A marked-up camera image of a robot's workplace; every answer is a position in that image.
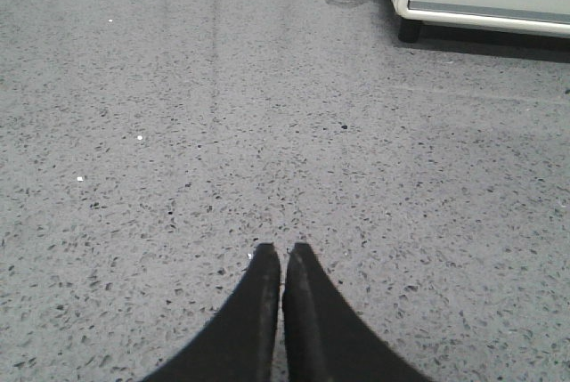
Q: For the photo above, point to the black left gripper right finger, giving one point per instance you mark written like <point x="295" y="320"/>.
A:
<point x="325" y="339"/>

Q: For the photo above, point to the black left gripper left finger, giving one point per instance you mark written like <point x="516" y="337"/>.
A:
<point x="237" y="344"/>

